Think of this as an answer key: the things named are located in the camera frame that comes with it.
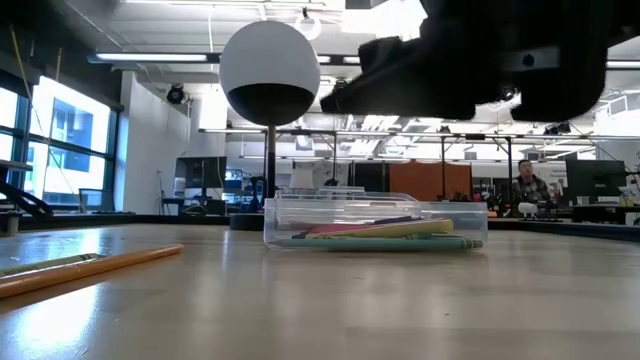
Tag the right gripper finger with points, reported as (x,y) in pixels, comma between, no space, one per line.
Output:
(400,95)
(390,52)

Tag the clear plastic supply box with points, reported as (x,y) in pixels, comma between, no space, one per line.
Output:
(450,220)

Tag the orange pencil red eraser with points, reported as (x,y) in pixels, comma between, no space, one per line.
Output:
(75,272)

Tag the green crayon yellow-green label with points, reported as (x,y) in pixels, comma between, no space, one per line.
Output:
(50,263)

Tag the long ceiling light strip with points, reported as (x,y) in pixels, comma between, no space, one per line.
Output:
(625,64)
(150,57)

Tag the small black ceiling fixture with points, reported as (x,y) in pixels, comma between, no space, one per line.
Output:
(557,129)

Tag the white printed board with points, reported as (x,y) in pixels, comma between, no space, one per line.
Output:
(315,175)

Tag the white globe lamp black stand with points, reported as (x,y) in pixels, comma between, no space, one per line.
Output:
(270,60)

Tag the large black monitor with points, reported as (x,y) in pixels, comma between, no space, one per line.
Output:
(595,177)

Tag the person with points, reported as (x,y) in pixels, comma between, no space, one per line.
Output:
(530,190)

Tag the small white rounded device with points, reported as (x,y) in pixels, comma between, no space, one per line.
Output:
(527,209)

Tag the low black desk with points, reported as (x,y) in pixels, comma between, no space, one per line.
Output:
(600,214)

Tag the black monitor on standing desk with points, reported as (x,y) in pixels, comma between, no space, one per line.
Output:
(200,172)

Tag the white canister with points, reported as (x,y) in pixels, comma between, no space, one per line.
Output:
(179,186)

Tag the black standing desk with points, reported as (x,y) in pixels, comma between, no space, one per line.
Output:
(172,200)

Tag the black equipment top right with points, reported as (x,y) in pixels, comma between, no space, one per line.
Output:
(150,219)

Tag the black overhead pipe frame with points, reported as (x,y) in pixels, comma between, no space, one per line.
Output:
(442,150)

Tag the orange partition wall panel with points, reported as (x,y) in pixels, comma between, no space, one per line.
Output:
(425,180)

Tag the black round wall device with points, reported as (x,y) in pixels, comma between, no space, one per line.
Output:
(176,94)

